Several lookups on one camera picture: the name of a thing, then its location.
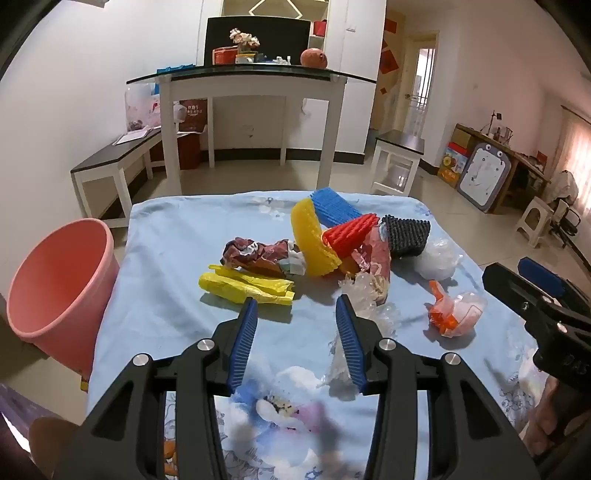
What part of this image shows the red round fruit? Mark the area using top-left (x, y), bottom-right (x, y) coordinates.
top-left (300, 47), bottom-right (328, 70)

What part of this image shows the grey drawing board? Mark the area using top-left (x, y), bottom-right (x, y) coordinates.
top-left (457, 142), bottom-right (511, 213)

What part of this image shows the black foam net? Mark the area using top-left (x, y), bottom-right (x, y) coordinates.
top-left (381, 215), bottom-right (431, 259)

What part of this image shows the white plastic bag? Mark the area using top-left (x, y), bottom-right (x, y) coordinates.
top-left (413, 237), bottom-right (464, 281)

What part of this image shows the black-top white bench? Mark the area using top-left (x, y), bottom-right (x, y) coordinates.
top-left (70, 127), bottom-right (167, 229)

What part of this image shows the wooden desk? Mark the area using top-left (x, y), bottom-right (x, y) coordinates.
top-left (455, 122), bottom-right (552, 213)

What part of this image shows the yellow foam net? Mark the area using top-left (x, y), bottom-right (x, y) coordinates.
top-left (290, 198), bottom-right (342, 278)

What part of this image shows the small white side table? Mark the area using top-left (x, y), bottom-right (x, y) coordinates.
top-left (370, 130), bottom-right (424, 197)

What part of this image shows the dark red carton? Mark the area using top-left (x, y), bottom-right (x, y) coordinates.
top-left (178, 98), bottom-right (208, 171)

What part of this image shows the open doorway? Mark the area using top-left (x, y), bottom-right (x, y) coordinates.
top-left (402, 31), bottom-right (439, 139)

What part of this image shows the orange plastic bag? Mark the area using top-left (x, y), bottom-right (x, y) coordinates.
top-left (427, 279), bottom-right (488, 337)

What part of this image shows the blue floral table cloth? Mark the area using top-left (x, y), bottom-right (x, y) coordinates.
top-left (85, 190), bottom-right (550, 480)

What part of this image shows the pink plastic bucket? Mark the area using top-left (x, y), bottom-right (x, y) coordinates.
top-left (7, 219), bottom-right (122, 377)

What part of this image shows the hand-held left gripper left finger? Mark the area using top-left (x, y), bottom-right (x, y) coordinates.
top-left (55, 296), bottom-right (259, 480)

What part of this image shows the person's right hand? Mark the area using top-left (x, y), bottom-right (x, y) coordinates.
top-left (525, 375), bottom-right (561, 457)

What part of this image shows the red foam net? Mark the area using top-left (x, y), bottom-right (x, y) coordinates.
top-left (322, 213), bottom-right (379, 258)

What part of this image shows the clear plastic film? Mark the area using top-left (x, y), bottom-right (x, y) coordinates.
top-left (318, 332), bottom-right (365, 400)

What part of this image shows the brown printed wrapper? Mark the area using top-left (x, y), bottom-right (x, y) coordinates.
top-left (222, 237), bottom-right (308, 278)

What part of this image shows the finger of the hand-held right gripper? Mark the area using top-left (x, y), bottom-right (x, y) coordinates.
top-left (482, 262), bottom-right (575, 356)
top-left (518, 257), bottom-right (591, 324)

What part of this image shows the pink plastic bag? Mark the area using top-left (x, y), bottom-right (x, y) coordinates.
top-left (124, 83), bottom-right (162, 132)

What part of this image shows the colourful printed box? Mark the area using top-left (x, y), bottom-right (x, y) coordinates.
top-left (437, 142), bottom-right (472, 188)

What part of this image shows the purple object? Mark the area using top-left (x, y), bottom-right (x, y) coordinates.
top-left (0, 383), bottom-right (44, 457)

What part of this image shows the black television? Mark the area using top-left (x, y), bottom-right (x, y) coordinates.
top-left (204, 16), bottom-right (311, 65)

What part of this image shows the flower bouquet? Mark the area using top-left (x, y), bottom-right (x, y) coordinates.
top-left (229, 28), bottom-right (260, 54)

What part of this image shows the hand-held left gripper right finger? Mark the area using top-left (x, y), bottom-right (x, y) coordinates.
top-left (335, 295), bottom-right (541, 480)

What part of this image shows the white glass-top console table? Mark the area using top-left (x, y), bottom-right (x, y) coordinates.
top-left (126, 65), bottom-right (378, 195)

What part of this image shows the red wall decoration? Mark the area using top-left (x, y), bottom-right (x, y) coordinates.
top-left (379, 18), bottom-right (402, 97)

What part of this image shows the yellow plastic bag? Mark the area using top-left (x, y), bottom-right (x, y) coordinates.
top-left (198, 264), bottom-right (296, 305)

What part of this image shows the blue foam net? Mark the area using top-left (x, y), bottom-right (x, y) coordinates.
top-left (310, 187), bottom-right (363, 229)

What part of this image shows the white plastic stool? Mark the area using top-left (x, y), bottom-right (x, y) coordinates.
top-left (516, 198), bottom-right (555, 247)

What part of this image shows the clear plastic bag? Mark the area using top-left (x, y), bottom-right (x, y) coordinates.
top-left (339, 273), bottom-right (402, 335)

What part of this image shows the white paper sheet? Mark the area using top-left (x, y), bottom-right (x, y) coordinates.
top-left (113, 129), bottom-right (153, 146)

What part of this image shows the black office chair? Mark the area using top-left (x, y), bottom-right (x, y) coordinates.
top-left (549, 171), bottom-right (585, 250)

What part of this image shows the red plastic wrapper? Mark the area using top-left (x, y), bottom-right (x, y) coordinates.
top-left (351, 224), bottom-right (393, 308)

